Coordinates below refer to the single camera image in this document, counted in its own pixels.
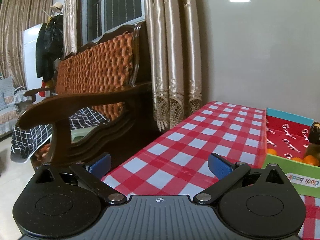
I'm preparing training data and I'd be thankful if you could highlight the dark water chestnut with stem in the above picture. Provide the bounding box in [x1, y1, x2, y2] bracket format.
[308, 122, 320, 145]

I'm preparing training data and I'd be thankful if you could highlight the window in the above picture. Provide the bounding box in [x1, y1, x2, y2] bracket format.
[81, 0, 145, 44]

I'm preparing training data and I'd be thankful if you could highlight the straw hat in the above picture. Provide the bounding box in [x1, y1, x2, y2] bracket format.
[50, 2, 63, 14]

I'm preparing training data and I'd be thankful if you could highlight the large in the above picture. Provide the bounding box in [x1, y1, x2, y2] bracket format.
[303, 155, 319, 166]

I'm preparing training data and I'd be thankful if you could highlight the black jacket on rack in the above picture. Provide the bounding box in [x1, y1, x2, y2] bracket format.
[35, 14, 63, 82]

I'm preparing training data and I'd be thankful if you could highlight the brown kiwi fruit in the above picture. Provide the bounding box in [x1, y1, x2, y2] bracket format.
[304, 144, 320, 161]

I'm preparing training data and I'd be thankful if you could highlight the beige curtain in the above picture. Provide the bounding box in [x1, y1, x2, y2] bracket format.
[63, 0, 202, 131]

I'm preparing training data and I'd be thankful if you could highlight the red checkered tablecloth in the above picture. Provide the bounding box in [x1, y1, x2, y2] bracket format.
[103, 101, 319, 239]

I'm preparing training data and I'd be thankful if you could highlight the grey sofa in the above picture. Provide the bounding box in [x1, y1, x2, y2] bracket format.
[1, 76, 31, 138]

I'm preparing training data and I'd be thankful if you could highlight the small tangerine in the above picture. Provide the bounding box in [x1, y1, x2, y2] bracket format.
[267, 148, 277, 155]

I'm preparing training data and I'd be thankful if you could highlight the black white checked cushion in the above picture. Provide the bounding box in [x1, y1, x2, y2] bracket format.
[10, 106, 110, 164]

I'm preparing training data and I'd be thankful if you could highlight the red orange cardboard box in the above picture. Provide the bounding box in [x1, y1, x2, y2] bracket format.
[261, 108, 319, 198]

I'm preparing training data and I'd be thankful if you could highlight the white refrigerator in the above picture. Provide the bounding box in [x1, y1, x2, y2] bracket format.
[22, 23, 42, 90]

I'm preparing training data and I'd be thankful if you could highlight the wooden bench with woven back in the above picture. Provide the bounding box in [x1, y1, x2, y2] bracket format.
[17, 22, 160, 170]

